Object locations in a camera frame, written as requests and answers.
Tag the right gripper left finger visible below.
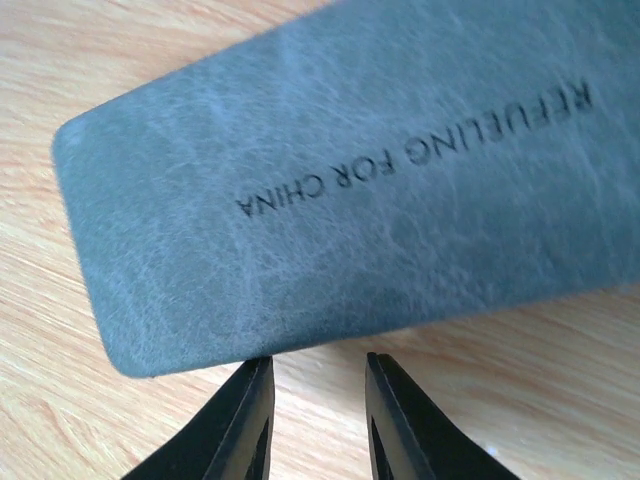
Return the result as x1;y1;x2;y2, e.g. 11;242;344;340
124;357;275;480

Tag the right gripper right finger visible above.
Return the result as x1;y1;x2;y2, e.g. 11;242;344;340
365;352;518;480

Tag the grey glasses case green lining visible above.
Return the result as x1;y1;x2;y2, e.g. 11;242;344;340
52;1;639;377

